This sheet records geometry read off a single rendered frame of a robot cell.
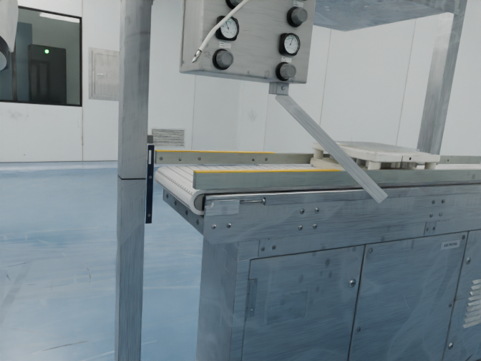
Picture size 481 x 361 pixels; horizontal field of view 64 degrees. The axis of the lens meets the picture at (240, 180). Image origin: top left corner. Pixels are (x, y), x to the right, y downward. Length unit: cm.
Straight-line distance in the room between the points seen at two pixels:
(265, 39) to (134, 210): 53
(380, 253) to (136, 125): 72
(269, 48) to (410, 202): 57
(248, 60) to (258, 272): 47
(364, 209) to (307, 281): 23
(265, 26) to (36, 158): 519
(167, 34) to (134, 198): 530
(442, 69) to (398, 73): 305
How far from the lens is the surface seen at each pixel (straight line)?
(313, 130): 78
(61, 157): 578
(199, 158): 99
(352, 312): 115
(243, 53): 68
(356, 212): 94
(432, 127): 157
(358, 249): 106
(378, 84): 475
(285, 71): 70
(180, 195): 77
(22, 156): 572
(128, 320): 111
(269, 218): 80
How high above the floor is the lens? 105
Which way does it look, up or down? 11 degrees down
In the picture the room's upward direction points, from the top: 5 degrees clockwise
